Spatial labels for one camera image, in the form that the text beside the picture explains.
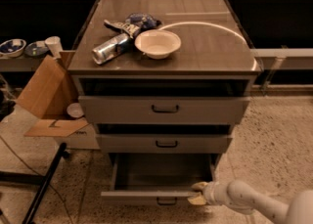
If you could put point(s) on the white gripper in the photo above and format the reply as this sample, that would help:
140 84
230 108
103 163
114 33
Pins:
211 193

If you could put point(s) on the grey bottom drawer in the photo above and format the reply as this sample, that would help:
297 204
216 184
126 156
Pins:
157 179

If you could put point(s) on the grey drawer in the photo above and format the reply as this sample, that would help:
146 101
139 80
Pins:
164 143
157 179
164 110

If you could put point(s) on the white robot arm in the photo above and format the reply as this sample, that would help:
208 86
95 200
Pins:
241 197

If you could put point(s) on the grey middle drawer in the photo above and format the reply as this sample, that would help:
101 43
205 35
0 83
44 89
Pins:
164 143

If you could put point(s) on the grey drawer cabinet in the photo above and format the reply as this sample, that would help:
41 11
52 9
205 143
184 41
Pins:
214 60

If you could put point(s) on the grey top drawer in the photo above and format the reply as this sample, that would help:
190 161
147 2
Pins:
164 110

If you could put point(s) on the open cardboard box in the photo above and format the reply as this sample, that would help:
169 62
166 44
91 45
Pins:
47 95

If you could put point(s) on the small white bowl in box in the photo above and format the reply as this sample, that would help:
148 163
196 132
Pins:
74 110

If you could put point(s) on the black metal stand leg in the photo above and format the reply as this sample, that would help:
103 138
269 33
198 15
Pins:
42 181

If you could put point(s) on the silver blue drink can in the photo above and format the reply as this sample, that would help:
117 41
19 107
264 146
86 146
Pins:
111 48

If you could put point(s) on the blue crumpled chip bag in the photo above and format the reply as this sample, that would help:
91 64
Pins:
134 24

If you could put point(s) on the white paper cup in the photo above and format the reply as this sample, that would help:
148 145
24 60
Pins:
55 46

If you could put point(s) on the blue patterned bowl right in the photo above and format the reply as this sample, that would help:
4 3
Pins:
37 49

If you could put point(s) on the blue patterned bowl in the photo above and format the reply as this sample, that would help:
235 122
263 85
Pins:
37 49
12 48

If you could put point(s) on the blue patterned bowl left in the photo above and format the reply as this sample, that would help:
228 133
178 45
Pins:
12 48

